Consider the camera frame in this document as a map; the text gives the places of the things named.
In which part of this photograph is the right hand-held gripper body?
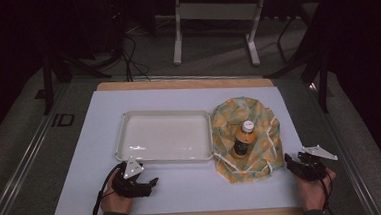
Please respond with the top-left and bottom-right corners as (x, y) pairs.
(294, 144), (340, 183)

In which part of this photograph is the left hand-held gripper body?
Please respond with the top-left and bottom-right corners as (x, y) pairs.
(111, 158), (153, 199)

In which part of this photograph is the yellow patterned cloth bag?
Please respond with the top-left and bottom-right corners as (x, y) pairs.
(209, 94), (286, 186)

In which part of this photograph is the white plastic tray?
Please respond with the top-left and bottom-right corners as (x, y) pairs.
(112, 105), (215, 168)

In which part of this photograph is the orange juice bottle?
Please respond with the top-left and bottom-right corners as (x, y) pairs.
(229, 119), (259, 160)

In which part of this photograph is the person's left hand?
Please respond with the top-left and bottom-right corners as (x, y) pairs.
(97, 167), (135, 215)

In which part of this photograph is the person's right hand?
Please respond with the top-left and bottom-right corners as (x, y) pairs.
(294, 167), (339, 213)

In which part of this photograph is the white board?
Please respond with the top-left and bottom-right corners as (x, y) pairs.
(45, 78), (308, 215)

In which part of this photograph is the black tripod stand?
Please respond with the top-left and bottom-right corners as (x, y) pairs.
(30, 24), (130, 116)
(260, 12), (333, 117)

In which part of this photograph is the white metal stand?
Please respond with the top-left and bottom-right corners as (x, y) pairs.
(169, 0), (272, 71)

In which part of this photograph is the black cable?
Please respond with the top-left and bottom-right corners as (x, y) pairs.
(315, 165), (338, 215)
(87, 162), (126, 215)

